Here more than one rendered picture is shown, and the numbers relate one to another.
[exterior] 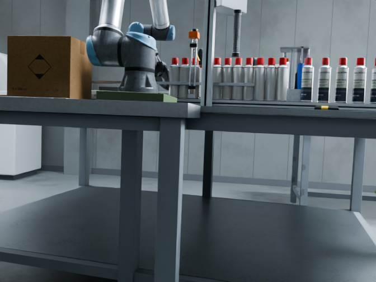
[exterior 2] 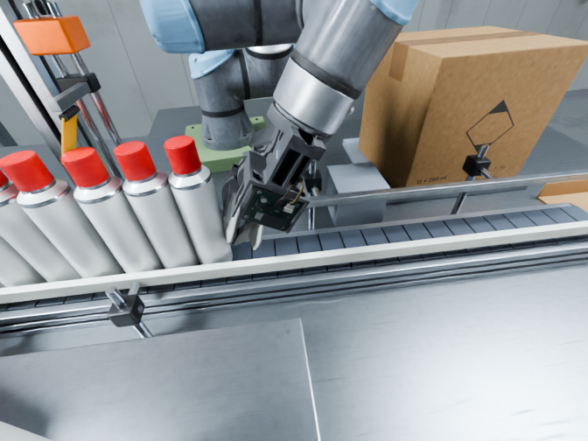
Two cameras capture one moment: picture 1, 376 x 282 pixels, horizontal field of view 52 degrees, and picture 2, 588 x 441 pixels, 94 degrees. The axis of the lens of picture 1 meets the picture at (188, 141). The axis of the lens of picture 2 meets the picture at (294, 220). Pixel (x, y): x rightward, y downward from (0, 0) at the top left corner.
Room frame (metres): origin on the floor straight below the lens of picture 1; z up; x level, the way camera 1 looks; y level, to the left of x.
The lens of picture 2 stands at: (2.27, 0.09, 1.22)
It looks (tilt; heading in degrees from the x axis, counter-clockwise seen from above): 41 degrees down; 159
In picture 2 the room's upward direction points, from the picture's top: 2 degrees counter-clockwise
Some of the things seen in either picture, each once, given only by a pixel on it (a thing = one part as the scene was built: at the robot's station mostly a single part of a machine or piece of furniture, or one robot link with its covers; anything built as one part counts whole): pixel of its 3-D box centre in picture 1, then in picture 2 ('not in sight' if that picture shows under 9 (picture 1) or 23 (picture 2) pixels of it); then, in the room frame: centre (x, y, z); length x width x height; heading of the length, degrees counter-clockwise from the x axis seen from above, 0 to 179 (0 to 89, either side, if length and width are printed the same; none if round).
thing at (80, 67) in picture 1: (51, 70); (447, 108); (1.81, 0.65, 0.99); 0.30 x 0.24 x 0.27; 82
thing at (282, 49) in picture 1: (294, 49); not in sight; (1.90, -0.51, 1.14); 0.14 x 0.11 x 0.01; 75
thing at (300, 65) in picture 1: (300, 80); not in sight; (1.85, -0.53, 0.98); 0.03 x 0.03 x 0.17
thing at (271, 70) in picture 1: (270, 79); not in sight; (1.84, -0.38, 0.98); 0.05 x 0.05 x 0.20
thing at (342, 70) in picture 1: (341, 80); not in sight; (1.76, -0.69, 0.98); 0.05 x 0.05 x 0.20
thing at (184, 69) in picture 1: (184, 78); (161, 217); (1.95, 0.03, 0.98); 0.05 x 0.05 x 0.20
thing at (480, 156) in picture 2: not in sight; (474, 191); (2.01, 0.55, 0.91); 0.07 x 0.03 x 0.17; 165
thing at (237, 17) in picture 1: (236, 33); not in sight; (1.78, -0.20, 1.18); 0.04 x 0.04 x 0.21
